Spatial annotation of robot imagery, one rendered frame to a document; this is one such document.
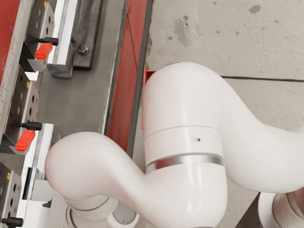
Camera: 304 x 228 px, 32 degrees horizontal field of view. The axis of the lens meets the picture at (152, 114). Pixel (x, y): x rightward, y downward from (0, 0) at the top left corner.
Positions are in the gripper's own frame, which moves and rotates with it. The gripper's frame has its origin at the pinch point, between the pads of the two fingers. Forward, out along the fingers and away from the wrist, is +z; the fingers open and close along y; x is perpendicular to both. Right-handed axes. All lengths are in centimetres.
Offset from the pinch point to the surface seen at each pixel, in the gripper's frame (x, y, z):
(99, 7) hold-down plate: 8, -66, 9
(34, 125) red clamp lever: -15.9, -15.2, -18.0
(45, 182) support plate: -0.8, -9.0, 3.9
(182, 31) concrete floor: 84, -110, 62
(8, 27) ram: -29.2, -28.7, -28.4
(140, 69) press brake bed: 68, -86, 70
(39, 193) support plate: -1.5, -6.2, 4.5
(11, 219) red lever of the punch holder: -16.6, 4.3, -17.4
